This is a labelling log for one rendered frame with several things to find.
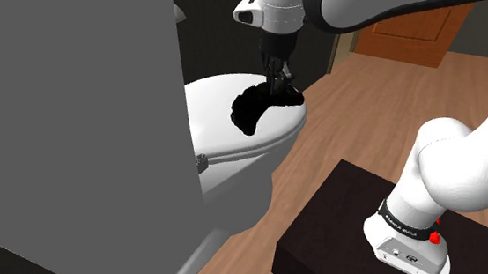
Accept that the white toilet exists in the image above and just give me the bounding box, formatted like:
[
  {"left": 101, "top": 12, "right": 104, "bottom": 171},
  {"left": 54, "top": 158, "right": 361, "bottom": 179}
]
[{"left": 173, "top": 69, "right": 311, "bottom": 241}]

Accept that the dark robot stand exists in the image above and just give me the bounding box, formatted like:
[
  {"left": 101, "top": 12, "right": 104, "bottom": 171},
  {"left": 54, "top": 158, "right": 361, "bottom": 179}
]
[{"left": 270, "top": 154, "right": 488, "bottom": 274}]

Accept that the brown wooden door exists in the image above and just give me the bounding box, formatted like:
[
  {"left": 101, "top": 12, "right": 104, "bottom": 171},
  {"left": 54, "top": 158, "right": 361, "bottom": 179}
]
[{"left": 351, "top": 0, "right": 477, "bottom": 72}]

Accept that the black curved object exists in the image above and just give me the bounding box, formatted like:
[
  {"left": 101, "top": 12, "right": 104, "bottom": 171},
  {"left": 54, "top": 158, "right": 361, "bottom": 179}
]
[{"left": 228, "top": 80, "right": 307, "bottom": 141}]

